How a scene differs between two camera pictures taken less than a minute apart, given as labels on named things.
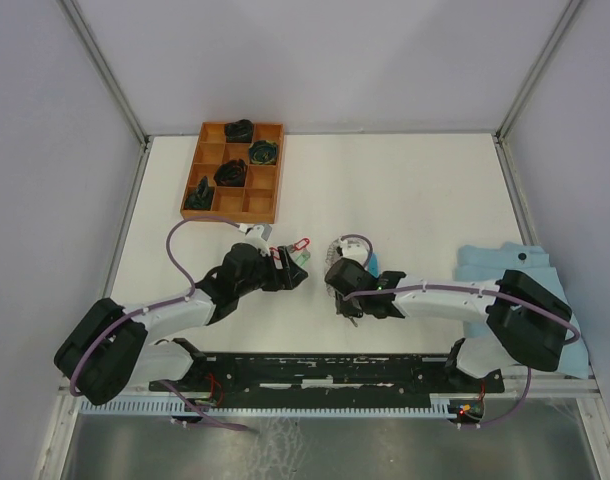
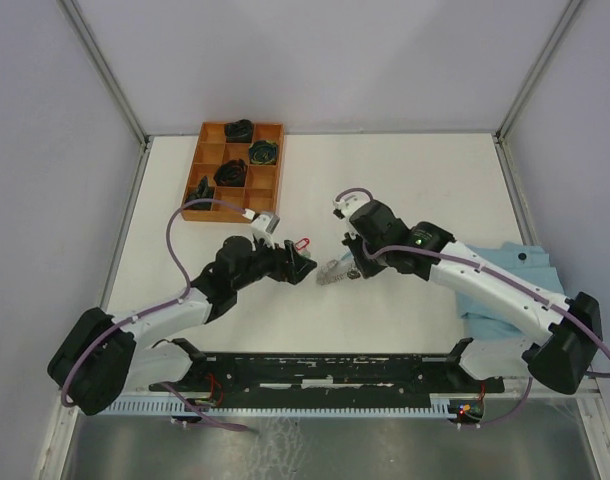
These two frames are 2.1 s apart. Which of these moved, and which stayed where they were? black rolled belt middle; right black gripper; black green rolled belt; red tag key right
Moved: right black gripper
Stayed: black green rolled belt; black rolled belt middle; red tag key right
